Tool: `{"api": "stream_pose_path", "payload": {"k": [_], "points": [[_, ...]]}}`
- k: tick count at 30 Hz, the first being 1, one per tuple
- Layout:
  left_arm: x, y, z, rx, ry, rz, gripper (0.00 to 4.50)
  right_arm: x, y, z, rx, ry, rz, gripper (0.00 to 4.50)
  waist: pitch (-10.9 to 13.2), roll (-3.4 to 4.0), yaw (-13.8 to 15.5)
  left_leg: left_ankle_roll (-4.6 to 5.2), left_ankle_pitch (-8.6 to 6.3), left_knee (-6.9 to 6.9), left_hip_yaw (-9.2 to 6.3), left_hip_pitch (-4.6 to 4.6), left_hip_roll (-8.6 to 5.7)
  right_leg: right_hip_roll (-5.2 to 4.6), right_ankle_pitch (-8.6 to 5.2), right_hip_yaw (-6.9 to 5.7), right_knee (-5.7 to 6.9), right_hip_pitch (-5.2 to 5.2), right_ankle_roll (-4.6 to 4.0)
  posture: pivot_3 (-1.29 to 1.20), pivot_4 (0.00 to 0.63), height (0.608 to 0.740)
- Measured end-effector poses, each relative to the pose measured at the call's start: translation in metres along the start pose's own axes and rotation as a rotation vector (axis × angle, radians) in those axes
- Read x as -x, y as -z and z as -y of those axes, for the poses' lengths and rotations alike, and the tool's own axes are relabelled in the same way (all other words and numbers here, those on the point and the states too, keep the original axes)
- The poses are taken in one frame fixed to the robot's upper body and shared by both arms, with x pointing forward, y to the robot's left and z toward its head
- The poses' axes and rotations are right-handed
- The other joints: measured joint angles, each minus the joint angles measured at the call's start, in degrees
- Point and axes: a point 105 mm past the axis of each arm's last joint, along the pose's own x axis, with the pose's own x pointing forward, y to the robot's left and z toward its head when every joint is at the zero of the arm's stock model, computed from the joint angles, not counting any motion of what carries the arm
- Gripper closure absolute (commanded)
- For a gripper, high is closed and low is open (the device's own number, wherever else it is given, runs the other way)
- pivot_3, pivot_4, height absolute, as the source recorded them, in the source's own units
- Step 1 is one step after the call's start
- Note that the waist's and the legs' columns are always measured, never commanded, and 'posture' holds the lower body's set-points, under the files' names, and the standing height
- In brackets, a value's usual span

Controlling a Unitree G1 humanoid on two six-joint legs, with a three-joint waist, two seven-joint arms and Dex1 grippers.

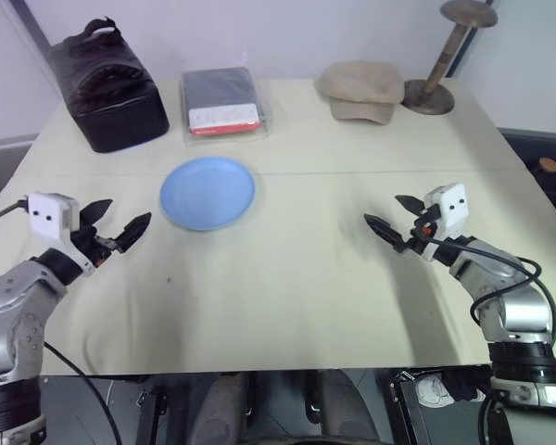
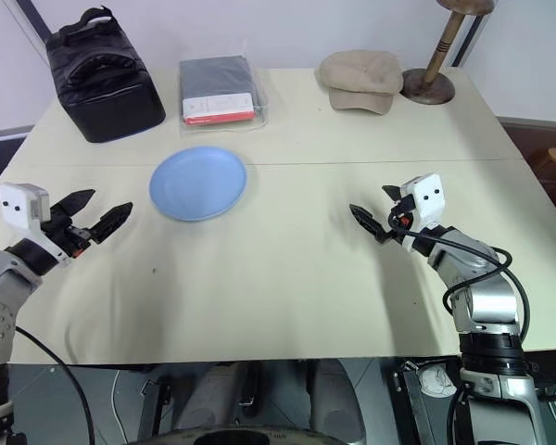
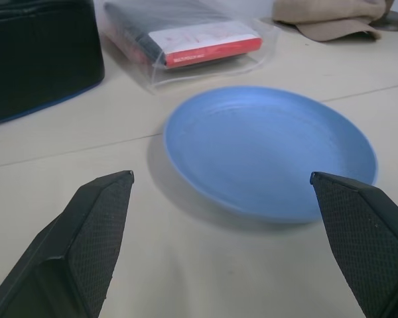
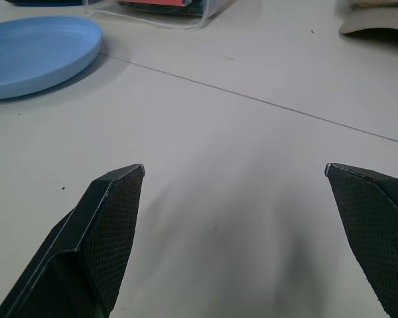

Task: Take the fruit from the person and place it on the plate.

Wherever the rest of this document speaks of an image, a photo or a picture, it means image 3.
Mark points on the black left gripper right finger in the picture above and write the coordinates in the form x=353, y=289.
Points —
x=361, y=238

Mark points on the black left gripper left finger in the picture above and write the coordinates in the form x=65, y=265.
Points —
x=86, y=238

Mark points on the blue round plate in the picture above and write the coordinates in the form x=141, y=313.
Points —
x=268, y=149

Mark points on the black case with blue trim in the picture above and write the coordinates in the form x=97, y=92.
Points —
x=36, y=59

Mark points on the clear plastic box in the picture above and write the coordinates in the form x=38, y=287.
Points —
x=199, y=66

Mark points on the dark grey round object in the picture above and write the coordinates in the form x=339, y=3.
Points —
x=396, y=21

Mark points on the beige folded cloth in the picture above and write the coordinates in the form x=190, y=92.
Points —
x=328, y=20

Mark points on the red and white book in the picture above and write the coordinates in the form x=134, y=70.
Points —
x=205, y=44

